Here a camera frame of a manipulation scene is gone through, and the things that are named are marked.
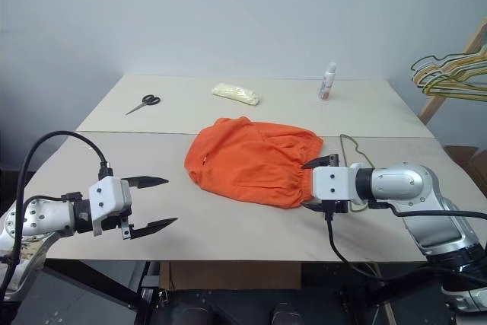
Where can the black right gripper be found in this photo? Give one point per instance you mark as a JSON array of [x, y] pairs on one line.
[[335, 207]]

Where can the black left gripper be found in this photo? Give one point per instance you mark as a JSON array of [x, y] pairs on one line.
[[126, 227]]

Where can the orange shorts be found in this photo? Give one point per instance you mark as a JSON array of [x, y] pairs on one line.
[[243, 157]]

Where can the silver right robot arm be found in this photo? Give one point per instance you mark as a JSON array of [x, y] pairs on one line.
[[403, 180]]

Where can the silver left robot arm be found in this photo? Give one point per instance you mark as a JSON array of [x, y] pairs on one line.
[[42, 218]]

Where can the wooden frame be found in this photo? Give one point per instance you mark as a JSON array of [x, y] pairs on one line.
[[431, 108]]

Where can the white plastic bottle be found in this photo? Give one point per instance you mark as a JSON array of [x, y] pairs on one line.
[[326, 83]]

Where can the brown cardboard sheet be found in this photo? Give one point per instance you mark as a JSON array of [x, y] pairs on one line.
[[228, 275]]

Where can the cream plastic packet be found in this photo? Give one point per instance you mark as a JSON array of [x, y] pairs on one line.
[[236, 93]]

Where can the dark rounded object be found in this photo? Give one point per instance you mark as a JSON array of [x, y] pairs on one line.
[[286, 314]]

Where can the brown cardboard box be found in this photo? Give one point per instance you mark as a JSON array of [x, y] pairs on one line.
[[462, 155]]

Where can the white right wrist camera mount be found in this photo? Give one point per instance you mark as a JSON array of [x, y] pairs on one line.
[[335, 184]]

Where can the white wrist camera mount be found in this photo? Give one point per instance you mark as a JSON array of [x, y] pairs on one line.
[[335, 184], [108, 197]]

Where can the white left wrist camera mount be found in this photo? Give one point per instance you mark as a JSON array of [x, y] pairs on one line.
[[108, 197]]

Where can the black metal table frame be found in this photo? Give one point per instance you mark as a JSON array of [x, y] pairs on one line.
[[102, 283]]

